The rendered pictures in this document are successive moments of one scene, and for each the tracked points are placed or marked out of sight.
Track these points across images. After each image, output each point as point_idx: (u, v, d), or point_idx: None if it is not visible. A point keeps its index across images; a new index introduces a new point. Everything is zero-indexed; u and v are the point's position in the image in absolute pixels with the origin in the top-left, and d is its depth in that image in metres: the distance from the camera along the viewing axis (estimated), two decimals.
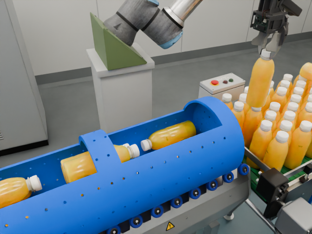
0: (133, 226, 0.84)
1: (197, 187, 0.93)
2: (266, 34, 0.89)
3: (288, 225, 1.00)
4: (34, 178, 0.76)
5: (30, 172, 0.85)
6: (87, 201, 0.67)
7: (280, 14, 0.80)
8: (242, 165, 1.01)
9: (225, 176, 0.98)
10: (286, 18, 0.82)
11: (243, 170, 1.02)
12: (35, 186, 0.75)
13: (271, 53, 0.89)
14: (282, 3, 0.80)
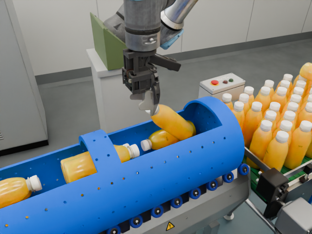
0: (133, 226, 0.84)
1: (197, 187, 0.93)
2: None
3: (288, 225, 1.00)
4: (34, 178, 0.76)
5: (30, 172, 0.85)
6: (87, 201, 0.67)
7: (145, 74, 0.72)
8: (242, 165, 1.01)
9: (225, 176, 0.98)
10: (155, 77, 0.74)
11: (243, 170, 1.02)
12: (35, 186, 0.75)
13: (150, 110, 0.81)
14: (149, 61, 0.72)
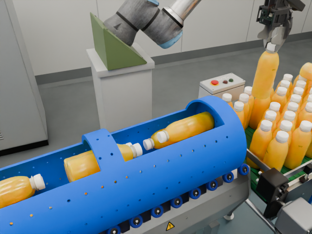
0: (131, 224, 0.84)
1: (198, 188, 0.94)
2: (271, 28, 0.94)
3: (288, 225, 1.00)
4: (38, 176, 0.76)
5: (34, 171, 0.85)
6: (90, 199, 0.67)
7: (284, 9, 0.85)
8: (242, 165, 1.01)
9: (225, 174, 0.98)
10: (290, 12, 0.87)
11: (243, 170, 1.02)
12: (38, 185, 0.76)
13: (276, 46, 0.94)
14: None
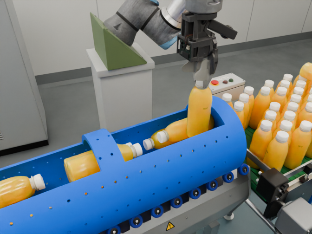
0: (131, 224, 0.84)
1: (198, 188, 0.94)
2: None
3: (288, 225, 1.00)
4: (38, 176, 0.76)
5: (34, 171, 0.85)
6: (90, 199, 0.67)
7: (204, 40, 0.68)
8: (242, 165, 1.01)
9: (225, 174, 0.98)
10: (214, 43, 0.70)
11: (243, 170, 1.02)
12: (38, 185, 0.76)
13: (204, 81, 0.77)
14: (208, 26, 0.68)
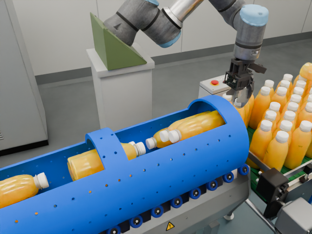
0: (130, 222, 0.84)
1: (200, 190, 0.94)
2: None
3: (288, 225, 1.00)
4: (42, 175, 0.77)
5: (37, 170, 0.86)
6: (94, 198, 0.67)
7: (246, 76, 0.99)
8: (242, 165, 1.01)
9: (227, 172, 0.99)
10: (252, 78, 1.01)
11: (243, 170, 1.02)
12: (42, 183, 0.76)
13: (242, 102, 1.09)
14: (249, 67, 1.00)
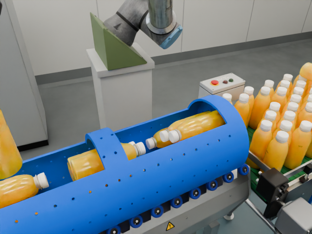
0: (130, 222, 0.84)
1: (200, 190, 0.94)
2: None
3: (288, 225, 1.00)
4: (42, 175, 0.77)
5: (37, 170, 0.86)
6: (94, 198, 0.67)
7: None
8: (242, 165, 1.01)
9: (227, 172, 0.99)
10: None
11: (243, 170, 1.02)
12: (42, 183, 0.76)
13: None
14: None
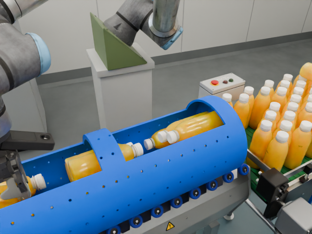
0: (131, 224, 0.84)
1: (199, 189, 0.94)
2: None
3: (288, 225, 1.00)
4: (39, 176, 0.76)
5: (35, 171, 0.85)
6: (91, 199, 0.67)
7: None
8: (242, 165, 1.01)
9: (226, 173, 0.98)
10: (12, 165, 0.60)
11: (243, 170, 1.02)
12: (39, 184, 0.76)
13: None
14: (1, 147, 0.58)
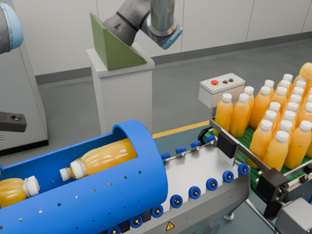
0: (135, 227, 0.84)
1: (194, 187, 0.93)
2: None
3: (288, 225, 1.00)
4: None
5: None
6: None
7: None
8: (242, 165, 1.01)
9: (225, 176, 0.98)
10: None
11: (243, 170, 1.02)
12: None
13: None
14: None
